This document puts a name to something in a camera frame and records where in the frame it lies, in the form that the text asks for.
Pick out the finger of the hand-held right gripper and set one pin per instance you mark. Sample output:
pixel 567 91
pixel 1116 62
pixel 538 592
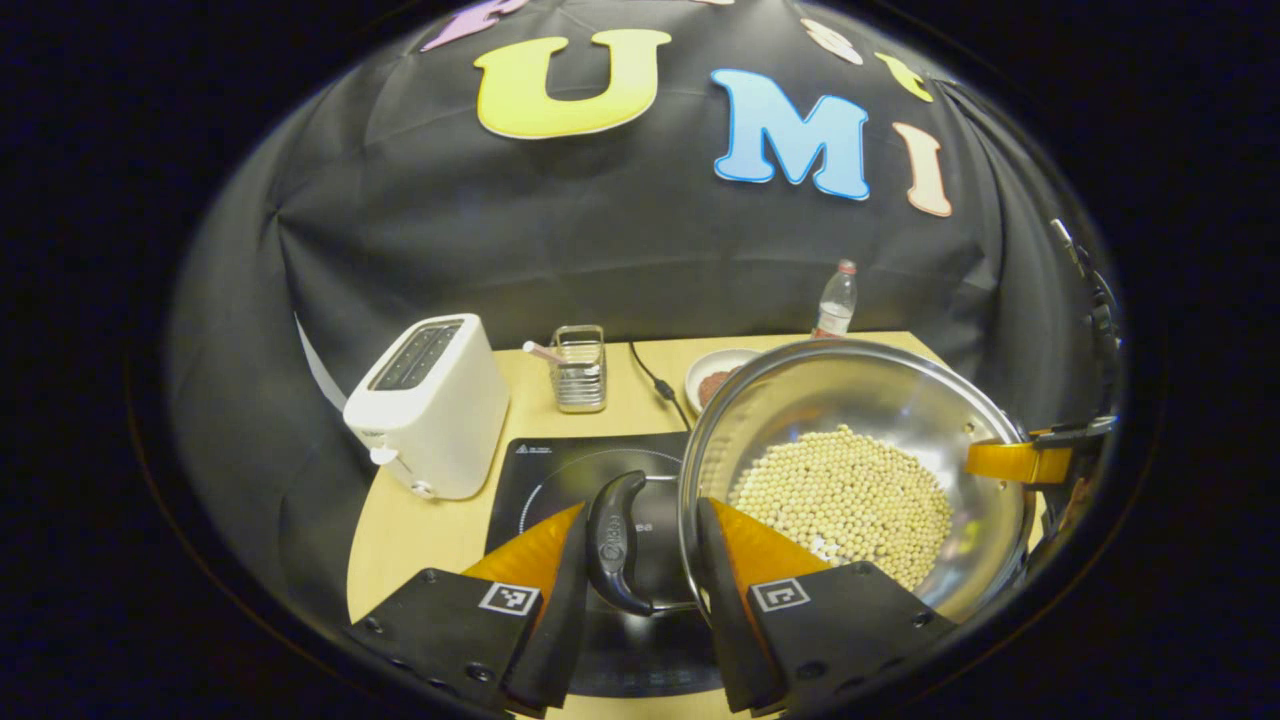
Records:
pixel 1010 462

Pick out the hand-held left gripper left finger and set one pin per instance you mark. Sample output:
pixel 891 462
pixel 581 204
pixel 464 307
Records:
pixel 560 620

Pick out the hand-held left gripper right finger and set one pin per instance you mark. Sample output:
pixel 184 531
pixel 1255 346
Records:
pixel 725 610

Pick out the black induction cooktop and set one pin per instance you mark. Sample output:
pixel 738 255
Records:
pixel 560 480

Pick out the pile of soybeans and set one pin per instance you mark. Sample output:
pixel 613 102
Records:
pixel 840 500

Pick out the brown meat piece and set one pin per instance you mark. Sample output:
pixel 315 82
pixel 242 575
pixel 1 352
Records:
pixel 713 386

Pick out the white toaster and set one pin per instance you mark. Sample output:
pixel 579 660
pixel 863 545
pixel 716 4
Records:
pixel 440 420

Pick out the clear plastic bottle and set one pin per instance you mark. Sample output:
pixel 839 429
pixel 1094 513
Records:
pixel 835 305

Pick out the white round plate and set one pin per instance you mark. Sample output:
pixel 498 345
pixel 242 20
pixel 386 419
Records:
pixel 700 365

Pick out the pink straw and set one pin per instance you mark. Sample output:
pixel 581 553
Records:
pixel 545 352

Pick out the black backdrop cloth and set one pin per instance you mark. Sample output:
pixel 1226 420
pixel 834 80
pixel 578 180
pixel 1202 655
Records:
pixel 450 230

